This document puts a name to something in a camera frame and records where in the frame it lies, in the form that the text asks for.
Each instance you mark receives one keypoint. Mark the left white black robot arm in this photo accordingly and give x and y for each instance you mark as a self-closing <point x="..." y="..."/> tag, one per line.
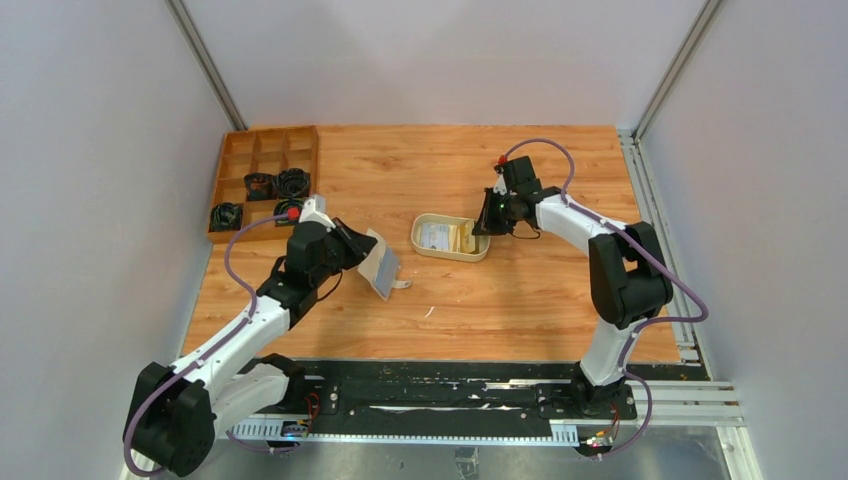
<point x="177" y="411"/>

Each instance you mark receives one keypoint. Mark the aluminium front rail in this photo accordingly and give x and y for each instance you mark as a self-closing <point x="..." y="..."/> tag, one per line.
<point x="526" y="412"/>

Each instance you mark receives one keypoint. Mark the cards in tray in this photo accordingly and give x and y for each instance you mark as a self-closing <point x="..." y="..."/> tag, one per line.
<point x="451" y="238"/>

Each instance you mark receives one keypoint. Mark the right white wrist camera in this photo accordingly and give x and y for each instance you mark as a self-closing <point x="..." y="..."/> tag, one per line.
<point x="500" y="186"/>

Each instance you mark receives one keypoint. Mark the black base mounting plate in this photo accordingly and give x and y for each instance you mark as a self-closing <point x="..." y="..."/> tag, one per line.
<point x="489" y="371"/>

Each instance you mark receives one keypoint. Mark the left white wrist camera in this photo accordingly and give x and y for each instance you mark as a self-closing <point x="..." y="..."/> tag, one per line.
<point x="314" y="210"/>

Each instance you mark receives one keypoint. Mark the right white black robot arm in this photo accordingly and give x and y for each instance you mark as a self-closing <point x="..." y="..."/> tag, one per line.
<point x="627" y="285"/>

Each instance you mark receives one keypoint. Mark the wooden compartment organizer box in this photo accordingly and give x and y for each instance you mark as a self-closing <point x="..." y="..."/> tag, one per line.
<point x="271" y="151"/>

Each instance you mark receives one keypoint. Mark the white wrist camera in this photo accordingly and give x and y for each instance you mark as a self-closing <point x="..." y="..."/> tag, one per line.
<point x="500" y="186"/>
<point x="314" y="210"/>

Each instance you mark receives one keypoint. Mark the beige leather card holder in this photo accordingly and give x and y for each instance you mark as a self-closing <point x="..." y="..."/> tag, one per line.
<point x="381" y="267"/>

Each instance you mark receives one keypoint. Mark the right aluminium frame post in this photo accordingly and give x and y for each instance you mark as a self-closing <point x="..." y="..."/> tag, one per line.
<point x="684" y="53"/>

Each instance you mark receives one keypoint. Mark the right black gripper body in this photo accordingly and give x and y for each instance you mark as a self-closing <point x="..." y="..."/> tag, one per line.
<point x="489" y="216"/>

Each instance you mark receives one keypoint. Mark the aluminium frame post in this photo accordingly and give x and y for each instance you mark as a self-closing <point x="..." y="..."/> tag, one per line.
<point x="684" y="53"/>
<point x="194" y="39"/>

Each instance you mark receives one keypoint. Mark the beige oval plastic tray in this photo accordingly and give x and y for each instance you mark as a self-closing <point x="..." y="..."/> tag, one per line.
<point x="483" y="242"/>

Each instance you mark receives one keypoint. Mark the left aluminium frame post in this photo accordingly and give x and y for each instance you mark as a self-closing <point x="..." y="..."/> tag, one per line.
<point x="194" y="39"/>

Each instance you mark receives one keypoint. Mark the rolled dark belt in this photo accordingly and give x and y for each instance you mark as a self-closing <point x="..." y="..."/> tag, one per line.
<point x="287" y="211"/>
<point x="226" y="216"/>
<point x="292" y="183"/>
<point x="259" y="186"/>

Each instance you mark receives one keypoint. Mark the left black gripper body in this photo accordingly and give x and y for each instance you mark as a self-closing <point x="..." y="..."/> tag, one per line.
<point x="354" y="244"/>

